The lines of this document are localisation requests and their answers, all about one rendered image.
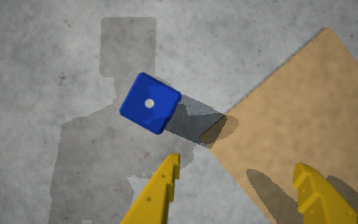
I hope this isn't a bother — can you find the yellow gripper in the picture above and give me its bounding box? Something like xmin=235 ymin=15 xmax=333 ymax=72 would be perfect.
xmin=120 ymin=153 xmax=358 ymax=224

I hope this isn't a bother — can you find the tan square mat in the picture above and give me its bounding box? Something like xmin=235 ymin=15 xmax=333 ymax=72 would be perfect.
xmin=199 ymin=27 xmax=358 ymax=224

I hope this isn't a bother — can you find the blue die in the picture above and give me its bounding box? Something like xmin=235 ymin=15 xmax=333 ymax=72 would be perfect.
xmin=119 ymin=72 xmax=182 ymax=135

